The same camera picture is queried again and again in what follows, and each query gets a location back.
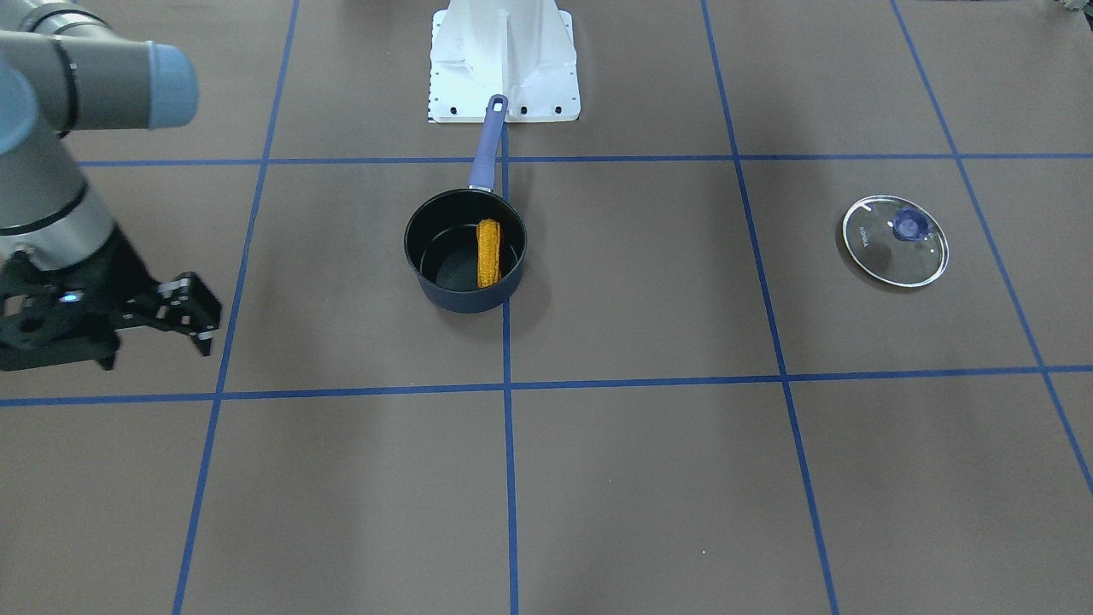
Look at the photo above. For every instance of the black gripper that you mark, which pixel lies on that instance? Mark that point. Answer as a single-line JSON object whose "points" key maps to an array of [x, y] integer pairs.
{"points": [[120, 275]]}

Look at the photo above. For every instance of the yellow corn cob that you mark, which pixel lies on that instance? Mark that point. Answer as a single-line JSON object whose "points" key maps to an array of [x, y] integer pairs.
{"points": [[489, 245]]}

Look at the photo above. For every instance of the glass lid with blue knob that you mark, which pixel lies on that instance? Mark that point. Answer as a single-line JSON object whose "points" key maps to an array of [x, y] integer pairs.
{"points": [[895, 241]]}

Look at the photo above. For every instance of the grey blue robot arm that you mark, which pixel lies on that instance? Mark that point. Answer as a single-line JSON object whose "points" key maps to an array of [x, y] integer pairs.
{"points": [[66, 70]]}

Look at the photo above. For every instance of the blue saucepan with long handle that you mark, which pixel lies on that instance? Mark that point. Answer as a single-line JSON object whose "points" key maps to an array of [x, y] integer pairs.
{"points": [[440, 236]]}

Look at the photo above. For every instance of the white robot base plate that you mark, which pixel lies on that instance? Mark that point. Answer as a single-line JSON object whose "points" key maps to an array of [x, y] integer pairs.
{"points": [[524, 50]]}

